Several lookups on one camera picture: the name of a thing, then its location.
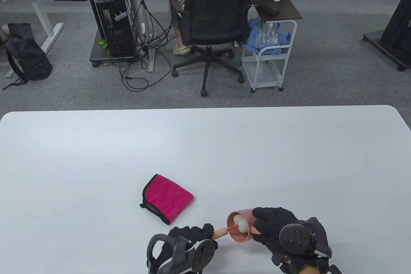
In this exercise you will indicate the person's right hand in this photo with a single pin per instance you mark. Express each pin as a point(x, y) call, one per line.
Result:
point(273, 222)

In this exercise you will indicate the person's left hand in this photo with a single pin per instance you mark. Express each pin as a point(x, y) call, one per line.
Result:
point(199, 234)

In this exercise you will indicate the wooden sponge cup brush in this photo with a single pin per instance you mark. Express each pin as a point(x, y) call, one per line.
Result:
point(220, 233)

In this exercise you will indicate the pink water cup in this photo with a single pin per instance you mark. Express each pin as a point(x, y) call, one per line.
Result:
point(242, 238)

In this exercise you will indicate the magenta cleaning cloth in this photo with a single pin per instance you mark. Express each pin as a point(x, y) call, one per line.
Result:
point(167, 198)

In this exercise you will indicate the person's right forearm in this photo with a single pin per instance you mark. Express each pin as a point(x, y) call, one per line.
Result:
point(310, 270)

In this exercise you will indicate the black grey handheld controller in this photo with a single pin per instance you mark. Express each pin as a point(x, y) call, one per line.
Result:
point(175, 254)
point(297, 238)

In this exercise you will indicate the white power strip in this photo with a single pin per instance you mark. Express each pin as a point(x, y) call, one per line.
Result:
point(151, 62)

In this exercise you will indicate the beige slipper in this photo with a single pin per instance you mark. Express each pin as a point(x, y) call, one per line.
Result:
point(182, 50)

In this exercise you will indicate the blue crumpled cloth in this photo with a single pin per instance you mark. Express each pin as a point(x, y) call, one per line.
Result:
point(253, 34)

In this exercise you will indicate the clear plastic bag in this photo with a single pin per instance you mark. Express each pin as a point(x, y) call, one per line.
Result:
point(271, 33)

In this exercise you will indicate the black rolling computer stand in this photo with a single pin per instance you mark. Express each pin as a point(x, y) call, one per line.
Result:
point(99, 57)

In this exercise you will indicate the black oblong case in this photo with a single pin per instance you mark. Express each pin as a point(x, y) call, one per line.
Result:
point(269, 10)

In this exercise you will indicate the small green object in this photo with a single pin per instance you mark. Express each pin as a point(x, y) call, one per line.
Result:
point(102, 43)

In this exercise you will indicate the white cart with dark top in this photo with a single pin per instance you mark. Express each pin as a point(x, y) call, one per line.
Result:
point(289, 7)

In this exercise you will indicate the black computer tower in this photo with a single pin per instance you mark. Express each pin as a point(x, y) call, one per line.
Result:
point(118, 30)

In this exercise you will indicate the black mesh office chair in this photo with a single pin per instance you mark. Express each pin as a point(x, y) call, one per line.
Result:
point(215, 4)

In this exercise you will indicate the black panel on wheeled base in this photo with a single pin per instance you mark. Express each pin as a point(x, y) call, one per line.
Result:
point(398, 26)

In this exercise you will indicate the black backpack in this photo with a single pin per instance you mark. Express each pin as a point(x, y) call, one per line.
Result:
point(29, 58)

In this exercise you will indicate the white desk with metal legs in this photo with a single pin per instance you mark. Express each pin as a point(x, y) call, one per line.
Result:
point(37, 7)

